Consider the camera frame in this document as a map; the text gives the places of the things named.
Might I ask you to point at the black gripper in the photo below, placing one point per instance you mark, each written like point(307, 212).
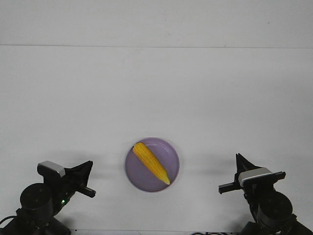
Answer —
point(253, 186)
point(75, 180)

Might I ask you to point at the purple round plate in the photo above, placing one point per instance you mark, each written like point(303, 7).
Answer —
point(141, 177)

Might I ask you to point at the yellow corn cob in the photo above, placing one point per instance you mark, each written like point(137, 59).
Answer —
point(150, 161)

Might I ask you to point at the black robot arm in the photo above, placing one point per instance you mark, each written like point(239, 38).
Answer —
point(271, 210)
point(41, 202)

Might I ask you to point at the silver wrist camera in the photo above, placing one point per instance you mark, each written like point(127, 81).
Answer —
point(50, 169)
point(253, 174)

